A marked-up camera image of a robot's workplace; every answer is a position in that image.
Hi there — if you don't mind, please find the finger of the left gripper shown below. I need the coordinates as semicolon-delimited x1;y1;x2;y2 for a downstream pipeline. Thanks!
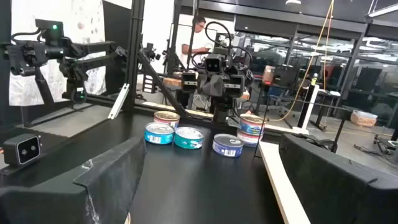
229;74;246;98
181;71;198;93

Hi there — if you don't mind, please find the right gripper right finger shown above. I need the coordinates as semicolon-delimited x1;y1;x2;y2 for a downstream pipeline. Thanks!
278;133;398;224

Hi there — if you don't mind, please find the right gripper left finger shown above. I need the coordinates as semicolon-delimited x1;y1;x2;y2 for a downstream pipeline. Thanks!
0;136;147;224

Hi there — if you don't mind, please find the teal tuna can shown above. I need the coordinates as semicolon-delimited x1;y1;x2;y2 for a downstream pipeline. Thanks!
174;126;205;150

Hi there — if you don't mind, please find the light blue tuna can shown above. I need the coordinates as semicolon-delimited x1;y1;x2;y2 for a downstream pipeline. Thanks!
144;121;175;146

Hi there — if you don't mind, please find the navy blue tuna can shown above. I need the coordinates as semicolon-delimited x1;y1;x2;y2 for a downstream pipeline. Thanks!
212;133;244;158

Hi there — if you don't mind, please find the brown cardboard box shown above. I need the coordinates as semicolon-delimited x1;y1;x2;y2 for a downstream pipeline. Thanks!
262;64;277;85

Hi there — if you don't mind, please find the person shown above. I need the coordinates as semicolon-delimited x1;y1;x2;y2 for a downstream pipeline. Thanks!
181;16;215;68

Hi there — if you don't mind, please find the black wheeled dolly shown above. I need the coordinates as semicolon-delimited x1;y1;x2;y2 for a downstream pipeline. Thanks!
373;133;398;156

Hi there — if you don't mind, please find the white and black upright stand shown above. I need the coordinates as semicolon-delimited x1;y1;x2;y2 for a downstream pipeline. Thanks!
292;73;321;135

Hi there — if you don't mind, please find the brown wrapped package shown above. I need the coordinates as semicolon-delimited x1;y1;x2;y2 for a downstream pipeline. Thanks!
350;110;379;128

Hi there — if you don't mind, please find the black table mat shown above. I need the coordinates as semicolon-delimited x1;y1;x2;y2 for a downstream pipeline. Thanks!
0;112;284;224

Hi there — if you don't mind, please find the white patterned curtain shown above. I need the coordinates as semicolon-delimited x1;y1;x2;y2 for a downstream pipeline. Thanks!
8;0;107;106

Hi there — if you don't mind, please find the black aluminium rig frame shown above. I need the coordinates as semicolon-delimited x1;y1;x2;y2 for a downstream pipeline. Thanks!
21;0;231;128

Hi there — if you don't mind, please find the white flat bracket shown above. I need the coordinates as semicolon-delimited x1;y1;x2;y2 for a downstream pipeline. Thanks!
107;83;131;120

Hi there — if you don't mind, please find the black steel mezzanine frame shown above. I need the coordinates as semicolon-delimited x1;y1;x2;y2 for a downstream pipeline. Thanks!
167;0;398;103

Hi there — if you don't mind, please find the yellow extension cable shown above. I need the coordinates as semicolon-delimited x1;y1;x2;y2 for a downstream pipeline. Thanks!
273;0;335;122

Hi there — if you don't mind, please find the table-level camera box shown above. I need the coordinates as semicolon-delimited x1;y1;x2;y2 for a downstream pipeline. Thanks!
2;133;42;167

